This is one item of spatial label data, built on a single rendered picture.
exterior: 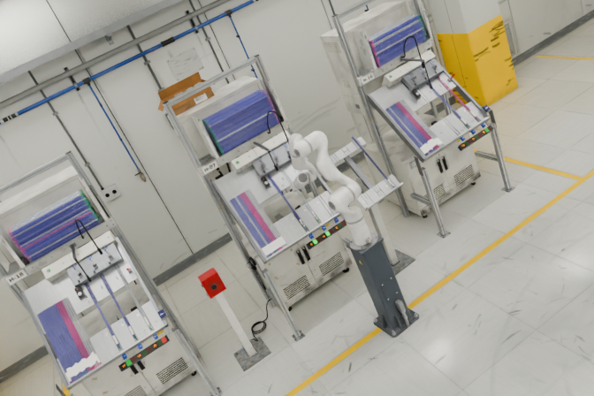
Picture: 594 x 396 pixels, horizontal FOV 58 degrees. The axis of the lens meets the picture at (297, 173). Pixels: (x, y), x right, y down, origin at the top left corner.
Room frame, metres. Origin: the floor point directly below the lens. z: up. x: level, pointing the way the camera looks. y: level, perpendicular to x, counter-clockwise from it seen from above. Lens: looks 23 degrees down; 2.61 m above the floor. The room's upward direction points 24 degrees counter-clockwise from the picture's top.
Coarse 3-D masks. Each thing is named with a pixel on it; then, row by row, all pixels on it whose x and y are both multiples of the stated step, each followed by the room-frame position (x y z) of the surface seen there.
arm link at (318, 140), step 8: (312, 136) 3.06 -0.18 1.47; (320, 136) 3.06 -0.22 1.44; (312, 144) 3.02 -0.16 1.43; (320, 144) 3.04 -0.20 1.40; (320, 152) 3.03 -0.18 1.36; (320, 160) 3.00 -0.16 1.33; (328, 160) 2.99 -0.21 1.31; (320, 168) 2.99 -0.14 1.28; (328, 168) 2.97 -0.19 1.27; (336, 168) 2.99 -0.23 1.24; (328, 176) 2.96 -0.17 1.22; (336, 176) 2.95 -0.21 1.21; (344, 176) 2.96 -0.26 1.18; (344, 184) 2.96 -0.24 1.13; (352, 184) 2.94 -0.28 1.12; (352, 192) 2.90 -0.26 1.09; (360, 192) 2.93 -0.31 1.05
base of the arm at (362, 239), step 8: (360, 224) 2.89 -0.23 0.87; (352, 232) 2.91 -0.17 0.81; (360, 232) 2.88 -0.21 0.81; (368, 232) 2.90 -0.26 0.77; (352, 240) 2.99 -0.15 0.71; (360, 240) 2.89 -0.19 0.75; (368, 240) 2.87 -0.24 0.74; (376, 240) 2.88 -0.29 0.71; (352, 248) 2.92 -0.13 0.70; (360, 248) 2.87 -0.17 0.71
